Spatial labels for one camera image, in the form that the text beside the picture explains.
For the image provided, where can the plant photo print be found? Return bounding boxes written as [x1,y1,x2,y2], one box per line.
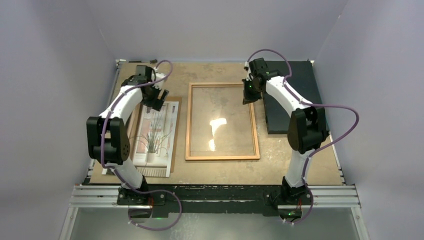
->
[131,100,180,178]

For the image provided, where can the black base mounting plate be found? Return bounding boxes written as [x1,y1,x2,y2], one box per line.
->
[116,183,311,218]

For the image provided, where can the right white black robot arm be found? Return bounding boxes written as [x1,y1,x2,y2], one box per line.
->
[242,58,329,204]

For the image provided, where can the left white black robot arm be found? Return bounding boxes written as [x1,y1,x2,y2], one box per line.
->
[86,65,170,205]

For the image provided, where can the clear glass pane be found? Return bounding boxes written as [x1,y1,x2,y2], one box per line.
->
[190,85,257,157]

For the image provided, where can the wooden picture frame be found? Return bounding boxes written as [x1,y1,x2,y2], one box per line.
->
[185,82,261,162]

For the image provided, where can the brown backing board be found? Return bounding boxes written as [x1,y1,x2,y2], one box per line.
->
[125,96,183,174]

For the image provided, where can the dark rectangular box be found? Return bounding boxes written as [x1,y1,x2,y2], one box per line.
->
[262,60,323,135]

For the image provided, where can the aluminium rail beam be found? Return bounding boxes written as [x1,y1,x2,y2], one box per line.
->
[69,185,361,208]

